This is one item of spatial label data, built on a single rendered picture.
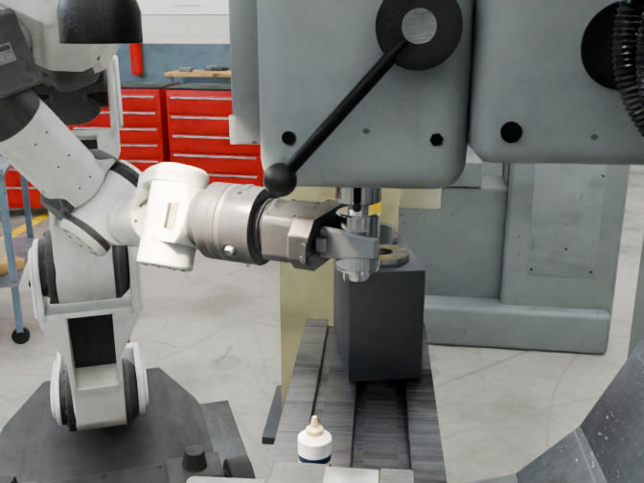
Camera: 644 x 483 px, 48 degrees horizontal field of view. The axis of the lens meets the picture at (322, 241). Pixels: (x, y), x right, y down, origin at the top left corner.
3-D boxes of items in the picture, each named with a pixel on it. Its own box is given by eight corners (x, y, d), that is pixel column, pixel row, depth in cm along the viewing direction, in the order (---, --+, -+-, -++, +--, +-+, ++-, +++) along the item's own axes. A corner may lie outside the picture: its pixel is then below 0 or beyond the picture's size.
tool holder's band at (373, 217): (370, 213, 80) (370, 203, 79) (387, 223, 75) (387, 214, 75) (330, 216, 78) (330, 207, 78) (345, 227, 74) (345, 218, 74)
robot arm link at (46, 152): (70, 241, 113) (-38, 146, 97) (124, 179, 117) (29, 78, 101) (111, 264, 106) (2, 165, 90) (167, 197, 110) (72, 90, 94)
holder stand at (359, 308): (347, 382, 117) (349, 264, 112) (333, 328, 138) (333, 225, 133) (421, 379, 118) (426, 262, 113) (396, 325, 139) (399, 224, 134)
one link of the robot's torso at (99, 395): (56, 400, 167) (28, 223, 140) (146, 388, 172) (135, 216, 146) (55, 453, 154) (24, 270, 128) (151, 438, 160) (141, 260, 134)
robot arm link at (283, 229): (307, 206, 72) (201, 195, 76) (307, 298, 75) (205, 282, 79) (352, 181, 83) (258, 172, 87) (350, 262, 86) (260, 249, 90)
